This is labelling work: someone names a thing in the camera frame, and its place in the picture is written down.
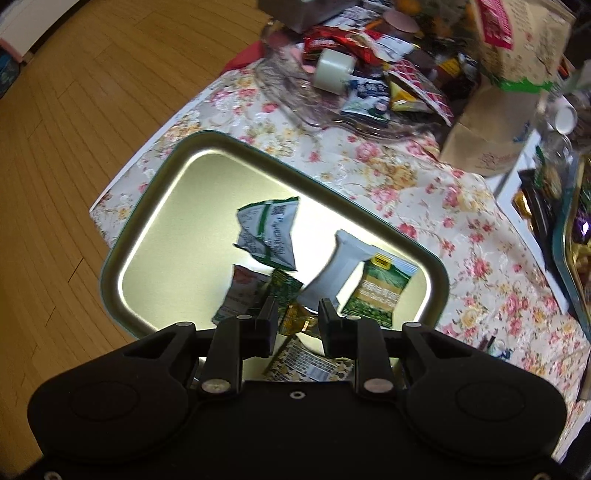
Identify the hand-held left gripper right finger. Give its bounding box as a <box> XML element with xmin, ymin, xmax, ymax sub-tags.
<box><xmin>318</xmin><ymin>298</ymin><xmax>481</xmax><ymax>398</ymax></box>

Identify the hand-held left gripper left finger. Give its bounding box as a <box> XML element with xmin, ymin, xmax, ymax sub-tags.
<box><xmin>111</xmin><ymin>298</ymin><xmax>279</xmax><ymax>398</ymax></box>

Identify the gold foil snack packet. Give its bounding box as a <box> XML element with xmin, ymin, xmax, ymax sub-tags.
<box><xmin>278</xmin><ymin>302</ymin><xmax>324</xmax><ymax>335</ymax></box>

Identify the green foil snack packet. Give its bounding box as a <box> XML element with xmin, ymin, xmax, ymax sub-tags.
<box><xmin>267</xmin><ymin>269</ymin><xmax>304</xmax><ymax>315</ymax></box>

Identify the red white snack packet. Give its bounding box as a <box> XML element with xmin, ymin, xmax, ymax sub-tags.
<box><xmin>211</xmin><ymin>264</ymin><xmax>271</xmax><ymax>325</ymax></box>

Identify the yellow patterned snack packet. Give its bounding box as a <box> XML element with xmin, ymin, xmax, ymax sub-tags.
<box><xmin>263</xmin><ymin>336</ymin><xmax>355</xmax><ymax>383</ymax></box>

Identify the green field print snack packet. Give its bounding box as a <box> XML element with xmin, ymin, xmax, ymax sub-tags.
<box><xmin>339</xmin><ymin>253</ymin><xmax>419</xmax><ymax>329</ymax></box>

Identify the grey white bar packet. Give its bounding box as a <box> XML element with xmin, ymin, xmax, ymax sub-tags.
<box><xmin>302</xmin><ymin>229</ymin><xmax>376</xmax><ymax>309</ymax></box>

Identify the green white snack packet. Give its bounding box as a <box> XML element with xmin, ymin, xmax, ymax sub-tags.
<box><xmin>235</xmin><ymin>197</ymin><xmax>301</xmax><ymax>272</ymax></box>

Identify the gold metal tin tray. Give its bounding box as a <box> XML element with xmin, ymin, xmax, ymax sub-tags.
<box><xmin>98</xmin><ymin>130</ymin><xmax>451</xmax><ymax>340</ymax></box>

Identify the floral tablecloth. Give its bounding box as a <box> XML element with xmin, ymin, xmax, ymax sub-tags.
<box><xmin>90</xmin><ymin>60</ymin><xmax>591</xmax><ymax>407</ymax></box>

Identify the gold foil candy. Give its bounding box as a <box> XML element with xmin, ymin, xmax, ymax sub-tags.
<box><xmin>512</xmin><ymin>191</ymin><xmax>537</xmax><ymax>218</ymax></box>

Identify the teal metal tin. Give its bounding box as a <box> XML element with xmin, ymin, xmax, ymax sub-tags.
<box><xmin>551</xmin><ymin>152</ymin><xmax>591</xmax><ymax>342</ymax></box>

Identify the clear tape roll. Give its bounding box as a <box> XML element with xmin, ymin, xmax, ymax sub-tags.
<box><xmin>314</xmin><ymin>47</ymin><xmax>356</xmax><ymax>93</ymax></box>

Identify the brown paper bag tree print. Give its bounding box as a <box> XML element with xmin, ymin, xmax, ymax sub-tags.
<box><xmin>438</xmin><ymin>0</ymin><xmax>578</xmax><ymax>178</ymax></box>

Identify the pile of mixed snack packets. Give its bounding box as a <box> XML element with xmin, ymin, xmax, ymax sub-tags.
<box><xmin>300</xmin><ymin>0</ymin><xmax>483</xmax><ymax>127</ymax></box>

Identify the white board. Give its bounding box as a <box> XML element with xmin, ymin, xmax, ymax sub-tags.
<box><xmin>496</xmin><ymin>129</ymin><xmax>578</xmax><ymax>315</ymax></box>

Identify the red cloth scrap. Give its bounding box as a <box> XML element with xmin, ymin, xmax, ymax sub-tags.
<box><xmin>222</xmin><ymin>41</ymin><xmax>269</xmax><ymax>73</ymax></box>

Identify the small glass jar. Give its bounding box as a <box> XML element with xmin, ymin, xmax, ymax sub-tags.
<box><xmin>536</xmin><ymin>131</ymin><xmax>574</xmax><ymax>199</ymax></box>

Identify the pile of wrapped candies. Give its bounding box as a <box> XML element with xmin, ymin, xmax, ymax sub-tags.
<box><xmin>570</xmin><ymin>175</ymin><xmax>591</xmax><ymax>287</ymax></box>

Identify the grey cardboard box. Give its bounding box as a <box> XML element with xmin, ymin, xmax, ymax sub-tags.
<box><xmin>257</xmin><ymin>0</ymin><xmax>352</xmax><ymax>34</ymax></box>

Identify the white cup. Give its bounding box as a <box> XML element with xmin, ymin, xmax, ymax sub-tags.
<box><xmin>554</xmin><ymin>99</ymin><xmax>578</xmax><ymax>135</ymax></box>

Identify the low white shelf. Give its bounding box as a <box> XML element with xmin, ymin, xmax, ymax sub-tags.
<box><xmin>0</xmin><ymin>0</ymin><xmax>61</xmax><ymax>63</ymax></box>

